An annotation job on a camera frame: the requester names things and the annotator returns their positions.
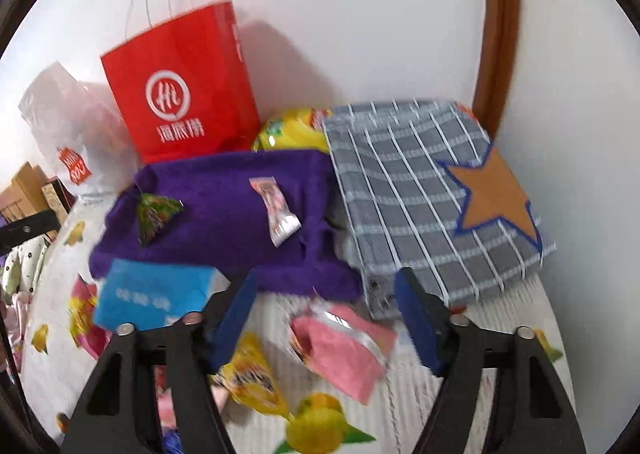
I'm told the white spotted cloth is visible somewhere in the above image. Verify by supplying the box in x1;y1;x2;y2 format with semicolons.
1;233;50;296

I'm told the brown cardboard box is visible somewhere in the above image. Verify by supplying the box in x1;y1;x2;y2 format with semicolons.
40;178;72;226

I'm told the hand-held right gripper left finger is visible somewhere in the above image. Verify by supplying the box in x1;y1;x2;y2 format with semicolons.
60;268;259;454

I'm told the blue tissue pack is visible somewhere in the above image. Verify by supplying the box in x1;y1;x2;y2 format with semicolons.
92;258;232;333

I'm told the fruit print bed sheet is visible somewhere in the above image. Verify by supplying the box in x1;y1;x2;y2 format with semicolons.
19;184;577;454

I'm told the red paper shopping bag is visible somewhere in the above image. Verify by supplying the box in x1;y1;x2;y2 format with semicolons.
100;0;262;165

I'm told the yellow and pink snack packet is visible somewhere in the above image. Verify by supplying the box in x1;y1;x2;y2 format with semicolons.
68;274;113;361

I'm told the large yellow snack bag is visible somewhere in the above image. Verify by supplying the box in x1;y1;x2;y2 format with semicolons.
251;107;333;155

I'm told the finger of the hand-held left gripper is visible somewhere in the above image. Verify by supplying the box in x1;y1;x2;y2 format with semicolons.
0;210;61;255

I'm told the wooden furniture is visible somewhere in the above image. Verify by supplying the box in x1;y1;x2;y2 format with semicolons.
0;161;51;225

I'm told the green triangular snack packet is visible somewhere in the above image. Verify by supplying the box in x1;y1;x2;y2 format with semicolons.
135;193;185;247

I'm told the grey plaid star cloth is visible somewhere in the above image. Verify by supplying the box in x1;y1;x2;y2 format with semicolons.
321;98;559;322

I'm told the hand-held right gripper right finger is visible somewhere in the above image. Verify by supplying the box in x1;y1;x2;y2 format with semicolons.
394;267;587;454

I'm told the white pink candy packet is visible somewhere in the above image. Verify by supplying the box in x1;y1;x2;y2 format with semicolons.
249;177;302;247

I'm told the white plastic shopping bag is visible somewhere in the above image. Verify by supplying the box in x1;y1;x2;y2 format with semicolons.
17;62;142;201

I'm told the purple felt cloth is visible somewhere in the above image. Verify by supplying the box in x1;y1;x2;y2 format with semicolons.
89;149;364;303

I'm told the yellow triangular snack packet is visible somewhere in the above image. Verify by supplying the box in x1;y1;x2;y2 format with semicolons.
211;331;295;421

